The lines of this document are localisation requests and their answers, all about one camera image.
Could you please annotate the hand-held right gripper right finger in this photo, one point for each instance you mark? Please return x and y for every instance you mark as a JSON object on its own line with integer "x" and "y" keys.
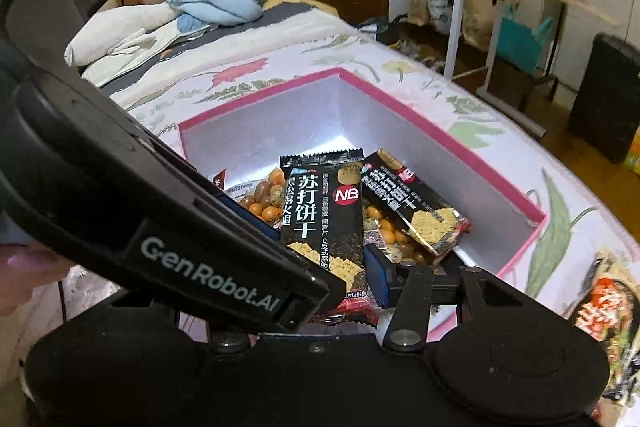
{"x": 380, "y": 279}

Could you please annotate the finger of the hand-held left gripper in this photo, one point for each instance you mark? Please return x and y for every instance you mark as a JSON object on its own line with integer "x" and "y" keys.
{"x": 250, "y": 217}

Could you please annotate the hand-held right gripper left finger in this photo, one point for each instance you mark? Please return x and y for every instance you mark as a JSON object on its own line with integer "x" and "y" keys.
{"x": 231, "y": 341}

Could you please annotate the black cracker packet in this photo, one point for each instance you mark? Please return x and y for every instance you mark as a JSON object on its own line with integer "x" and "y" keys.
{"x": 415, "y": 202}
{"x": 325, "y": 212}

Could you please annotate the pink cardboard box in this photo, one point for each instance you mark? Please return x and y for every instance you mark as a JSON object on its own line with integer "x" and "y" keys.
{"x": 400, "y": 122}

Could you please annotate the person's left hand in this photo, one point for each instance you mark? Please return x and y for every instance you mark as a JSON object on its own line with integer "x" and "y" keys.
{"x": 20, "y": 277}

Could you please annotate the bed with floral sheet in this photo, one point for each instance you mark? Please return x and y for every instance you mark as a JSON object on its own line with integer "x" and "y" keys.
{"x": 500, "y": 127}

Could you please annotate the dark grey blanket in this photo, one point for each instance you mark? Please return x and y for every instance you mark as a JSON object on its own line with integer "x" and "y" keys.
{"x": 280, "y": 14}

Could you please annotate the orange green noodle packet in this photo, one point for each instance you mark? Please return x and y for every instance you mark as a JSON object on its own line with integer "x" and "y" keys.
{"x": 607, "y": 322}

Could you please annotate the teal bag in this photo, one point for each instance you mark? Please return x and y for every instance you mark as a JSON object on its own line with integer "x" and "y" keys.
{"x": 525, "y": 42}

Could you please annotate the brown paper bag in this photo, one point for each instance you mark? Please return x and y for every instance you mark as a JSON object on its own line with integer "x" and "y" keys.
{"x": 470, "y": 14}

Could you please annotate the colourful yellow box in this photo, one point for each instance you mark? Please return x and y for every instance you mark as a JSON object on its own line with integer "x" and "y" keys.
{"x": 633, "y": 157}

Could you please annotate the black suitcase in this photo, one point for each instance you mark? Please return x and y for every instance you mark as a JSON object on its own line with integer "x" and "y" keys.
{"x": 607, "y": 97}

